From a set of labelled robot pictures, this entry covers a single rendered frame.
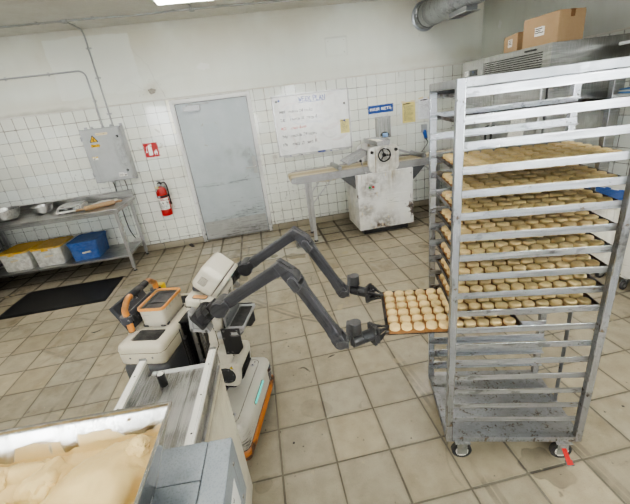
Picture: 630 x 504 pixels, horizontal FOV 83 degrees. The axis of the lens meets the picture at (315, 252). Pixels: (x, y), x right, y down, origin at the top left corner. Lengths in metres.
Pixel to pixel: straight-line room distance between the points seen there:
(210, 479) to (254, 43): 5.28
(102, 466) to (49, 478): 0.08
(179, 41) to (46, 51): 1.62
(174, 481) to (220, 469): 0.09
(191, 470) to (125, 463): 0.14
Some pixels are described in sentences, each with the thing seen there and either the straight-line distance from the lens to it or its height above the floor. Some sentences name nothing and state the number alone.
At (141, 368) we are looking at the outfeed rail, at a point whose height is 0.90.
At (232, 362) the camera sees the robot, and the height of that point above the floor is 0.55.
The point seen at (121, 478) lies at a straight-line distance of 0.74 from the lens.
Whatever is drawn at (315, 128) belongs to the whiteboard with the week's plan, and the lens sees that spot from 5.62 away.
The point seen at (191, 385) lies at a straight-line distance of 1.57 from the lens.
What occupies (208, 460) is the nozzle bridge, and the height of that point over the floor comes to 1.18.
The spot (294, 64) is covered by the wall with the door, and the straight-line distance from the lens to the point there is 5.62.
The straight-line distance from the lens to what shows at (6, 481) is 0.86.
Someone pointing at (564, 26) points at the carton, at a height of 2.17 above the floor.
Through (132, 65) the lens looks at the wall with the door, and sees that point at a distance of 5.77.
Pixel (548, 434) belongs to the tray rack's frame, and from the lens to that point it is 2.31.
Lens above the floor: 1.80
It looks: 22 degrees down
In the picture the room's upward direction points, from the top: 7 degrees counter-clockwise
